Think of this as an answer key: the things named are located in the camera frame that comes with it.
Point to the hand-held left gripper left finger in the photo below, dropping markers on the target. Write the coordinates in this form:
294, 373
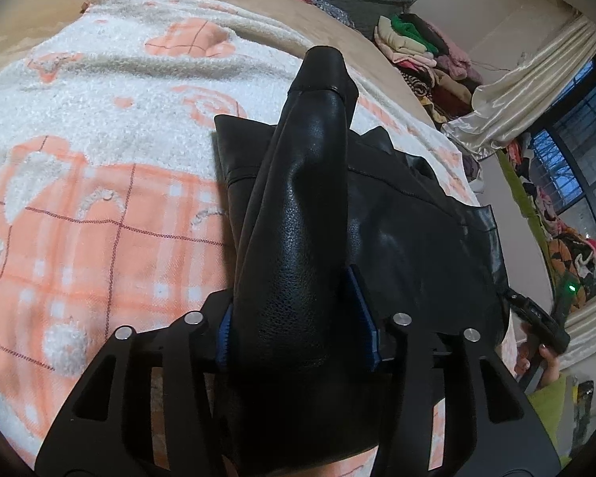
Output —
224, 334

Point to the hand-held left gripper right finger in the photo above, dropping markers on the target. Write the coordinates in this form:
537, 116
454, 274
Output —
363, 318

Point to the black leather jacket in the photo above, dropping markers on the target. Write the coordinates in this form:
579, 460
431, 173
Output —
303, 233

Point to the person's green-sleeved right forearm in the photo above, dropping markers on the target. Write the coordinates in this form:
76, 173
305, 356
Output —
551, 407

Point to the heap of colourful clothes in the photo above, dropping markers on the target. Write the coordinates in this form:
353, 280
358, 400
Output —
561, 228

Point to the pile of folded clothes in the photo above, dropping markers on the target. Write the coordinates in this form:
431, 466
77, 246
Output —
427, 64

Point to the person's right hand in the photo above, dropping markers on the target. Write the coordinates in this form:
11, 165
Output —
549, 365

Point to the cream satin curtain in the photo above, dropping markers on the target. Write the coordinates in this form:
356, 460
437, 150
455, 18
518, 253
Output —
526, 94
593, 328

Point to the green cloth strip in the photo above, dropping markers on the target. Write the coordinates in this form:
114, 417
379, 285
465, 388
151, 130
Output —
524, 208

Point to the purple cloth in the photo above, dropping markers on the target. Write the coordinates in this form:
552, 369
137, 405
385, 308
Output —
473, 171

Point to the white and orange blanket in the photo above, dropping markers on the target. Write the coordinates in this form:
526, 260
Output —
104, 198

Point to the tan bed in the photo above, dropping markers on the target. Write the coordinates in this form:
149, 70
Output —
278, 32

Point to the grey patterned cloth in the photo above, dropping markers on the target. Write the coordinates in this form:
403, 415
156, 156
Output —
335, 10

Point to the window with dark frame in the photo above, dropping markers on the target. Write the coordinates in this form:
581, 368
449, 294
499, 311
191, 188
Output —
586, 159

